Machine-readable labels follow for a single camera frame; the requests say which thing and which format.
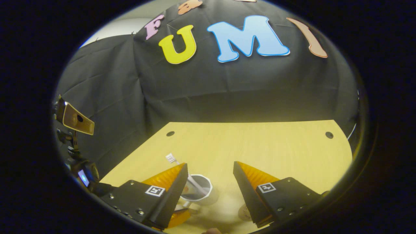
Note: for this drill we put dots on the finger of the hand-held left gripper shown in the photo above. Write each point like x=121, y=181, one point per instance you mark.
x=180, y=217

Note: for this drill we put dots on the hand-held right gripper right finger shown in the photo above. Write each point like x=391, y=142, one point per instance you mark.
x=250, y=200

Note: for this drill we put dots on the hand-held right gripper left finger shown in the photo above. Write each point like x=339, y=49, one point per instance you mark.
x=169, y=200

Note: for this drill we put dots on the round cork coaster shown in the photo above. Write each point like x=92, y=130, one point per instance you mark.
x=243, y=213

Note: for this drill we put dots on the white toothbrush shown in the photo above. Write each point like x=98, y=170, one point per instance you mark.
x=170, y=158

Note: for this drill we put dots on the wooden desktop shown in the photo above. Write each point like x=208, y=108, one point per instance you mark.
x=260, y=143

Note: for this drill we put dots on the black backdrop cloth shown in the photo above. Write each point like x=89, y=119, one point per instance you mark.
x=227, y=84

